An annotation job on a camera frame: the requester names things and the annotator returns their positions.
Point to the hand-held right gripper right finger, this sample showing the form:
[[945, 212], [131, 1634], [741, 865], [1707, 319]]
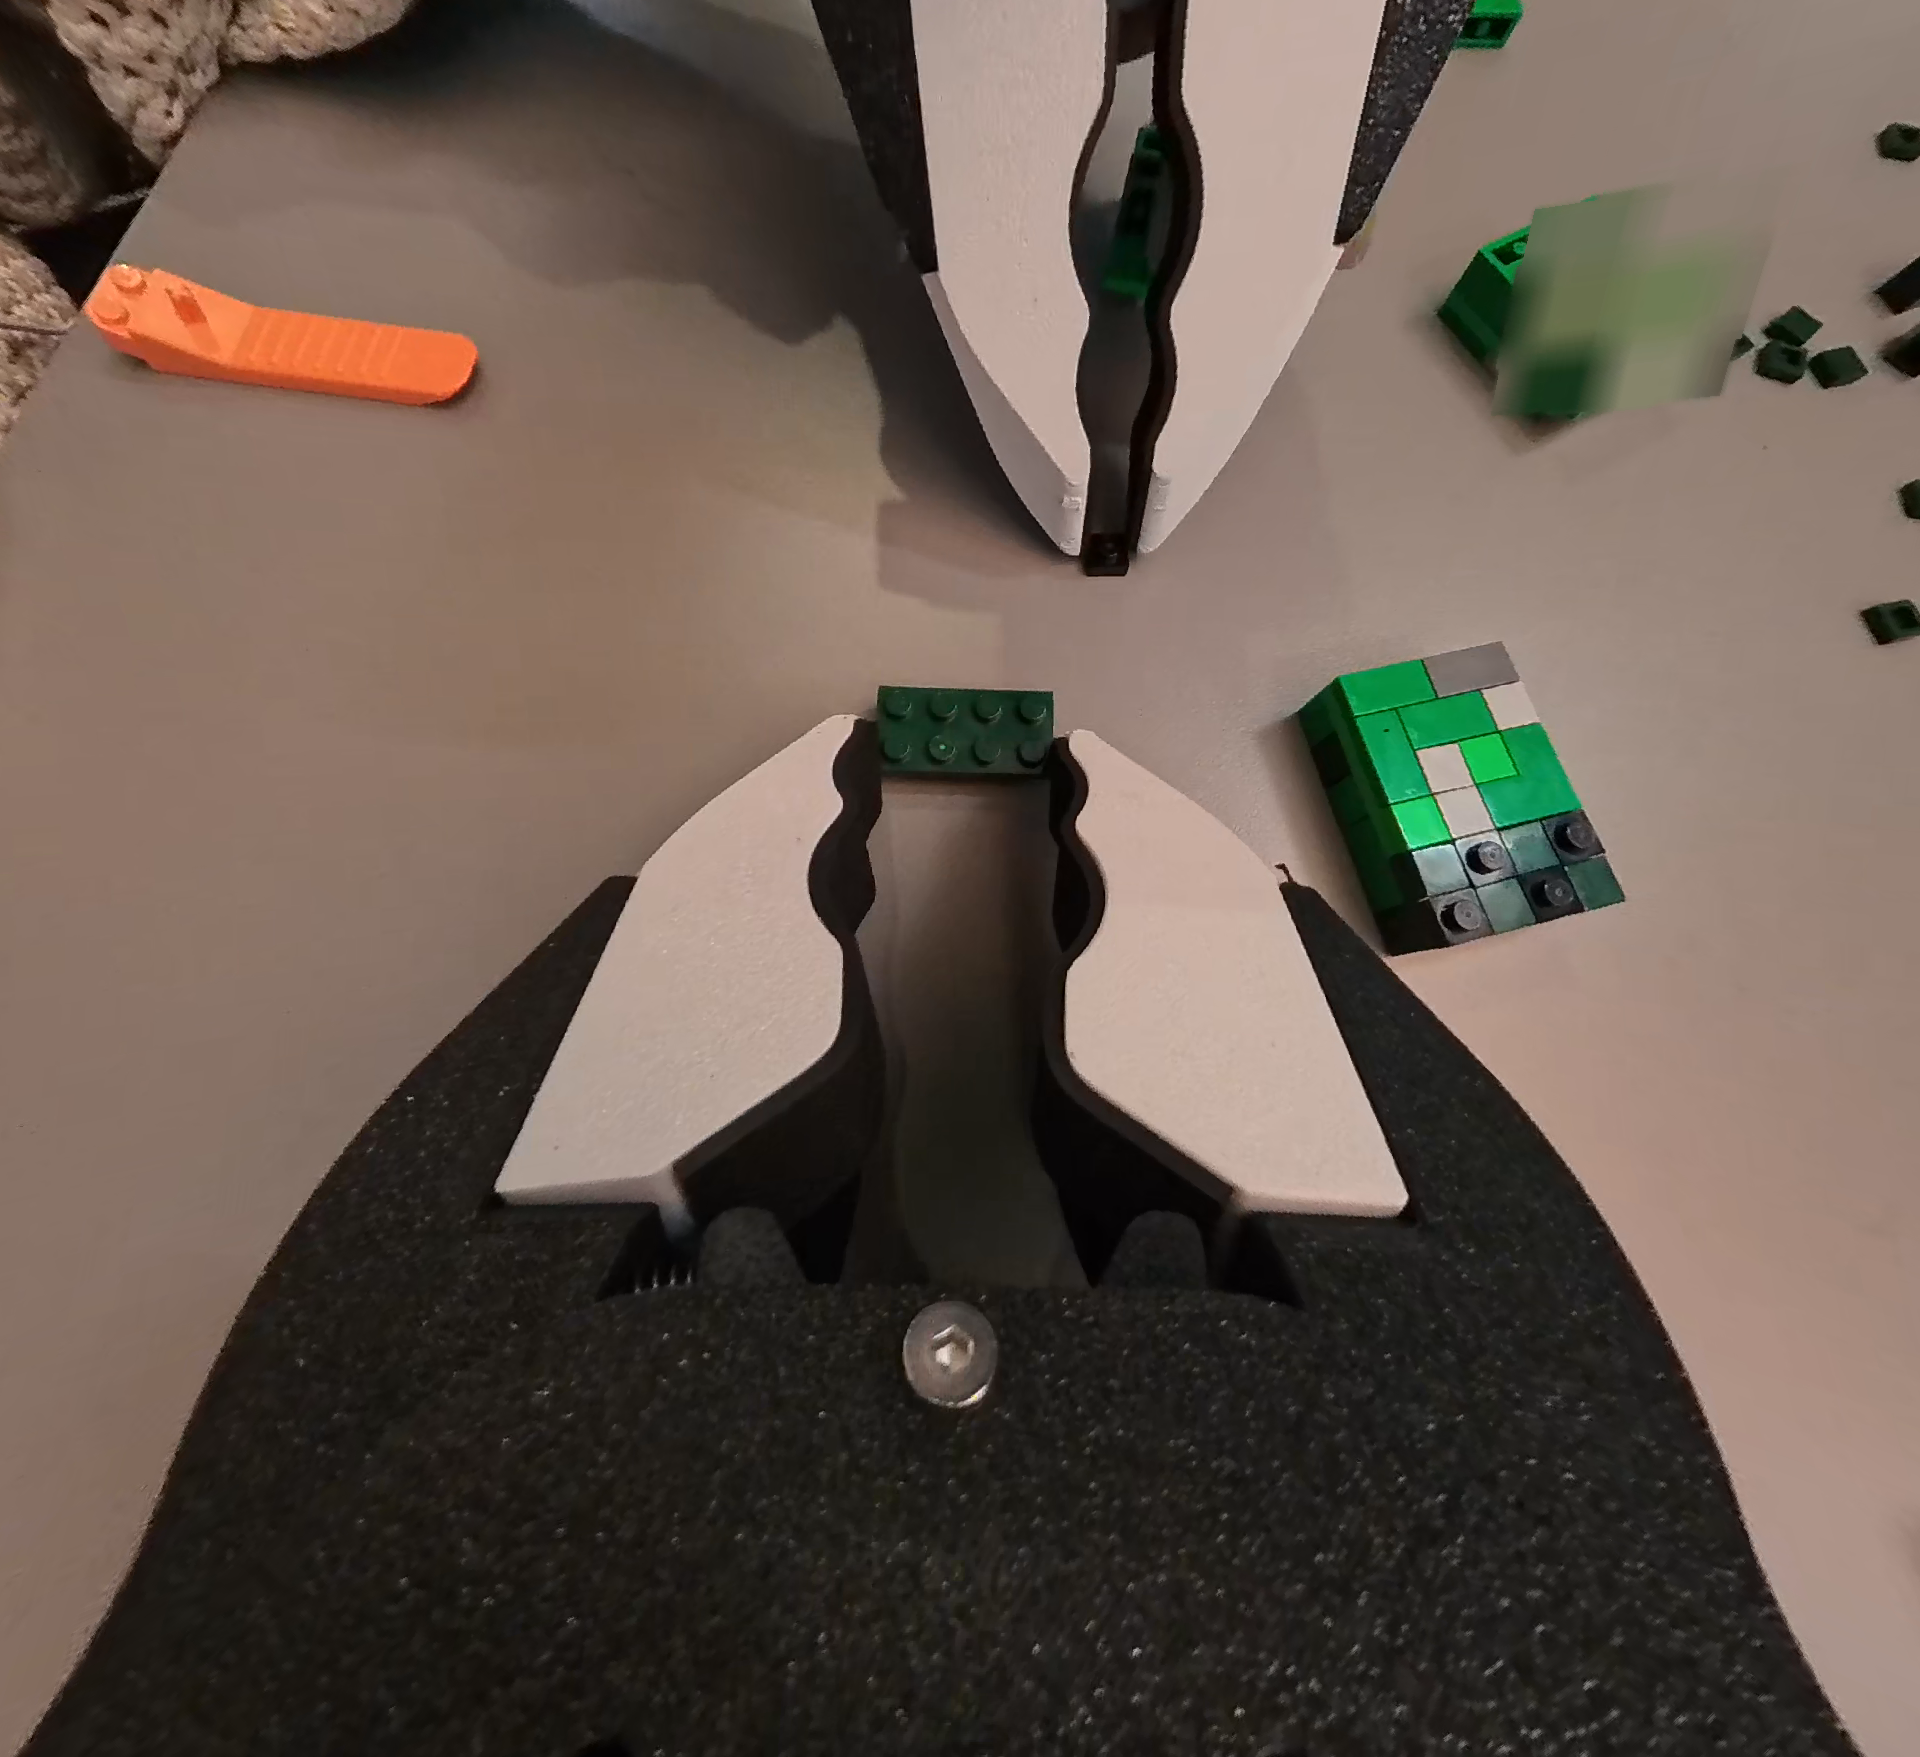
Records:
[[1218, 1021]]

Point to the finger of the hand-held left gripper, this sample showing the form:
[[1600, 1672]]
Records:
[[1276, 137], [992, 137]]

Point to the small black brick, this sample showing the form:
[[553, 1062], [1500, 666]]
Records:
[[1105, 557]]

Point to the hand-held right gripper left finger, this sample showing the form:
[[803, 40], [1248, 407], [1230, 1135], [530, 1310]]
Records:
[[707, 1021]]

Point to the scattered small green bricks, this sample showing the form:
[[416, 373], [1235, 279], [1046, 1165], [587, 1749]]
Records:
[[1784, 360]]

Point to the small green brick assembly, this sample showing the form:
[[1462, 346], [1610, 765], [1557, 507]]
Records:
[[1439, 797]]

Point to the dark green brick plate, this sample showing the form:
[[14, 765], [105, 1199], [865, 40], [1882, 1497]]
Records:
[[961, 731]]

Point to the orange brick separator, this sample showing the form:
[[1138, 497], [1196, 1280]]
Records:
[[300, 355]]

